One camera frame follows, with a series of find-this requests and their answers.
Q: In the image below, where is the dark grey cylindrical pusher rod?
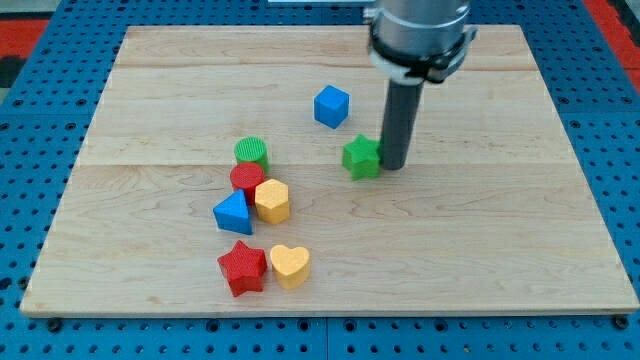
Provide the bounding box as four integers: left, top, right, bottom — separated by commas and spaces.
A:
379, 80, 423, 170

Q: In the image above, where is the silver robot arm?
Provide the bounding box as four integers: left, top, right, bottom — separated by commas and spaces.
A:
363, 0, 477, 170

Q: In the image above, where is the green star block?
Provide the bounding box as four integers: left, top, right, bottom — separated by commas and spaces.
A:
342, 134, 380, 181

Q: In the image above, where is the red star block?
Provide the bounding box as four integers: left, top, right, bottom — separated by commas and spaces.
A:
217, 240, 267, 297

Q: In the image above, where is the blue cube block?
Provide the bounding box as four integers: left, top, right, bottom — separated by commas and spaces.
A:
314, 85, 350, 129

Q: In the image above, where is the green cylinder block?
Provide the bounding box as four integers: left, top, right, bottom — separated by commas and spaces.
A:
234, 136, 270, 173

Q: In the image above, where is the yellow hexagon block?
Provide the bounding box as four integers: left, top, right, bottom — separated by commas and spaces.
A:
255, 179, 290, 225

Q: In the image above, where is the red cylinder block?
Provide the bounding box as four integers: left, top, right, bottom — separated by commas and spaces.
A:
229, 162, 265, 206

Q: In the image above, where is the light wooden board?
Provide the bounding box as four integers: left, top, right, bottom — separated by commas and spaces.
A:
21, 25, 639, 318

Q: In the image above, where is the yellow heart block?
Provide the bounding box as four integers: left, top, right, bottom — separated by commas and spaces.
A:
269, 244, 311, 290

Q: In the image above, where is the blue triangle block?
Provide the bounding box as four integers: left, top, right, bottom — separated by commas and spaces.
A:
212, 190, 253, 235

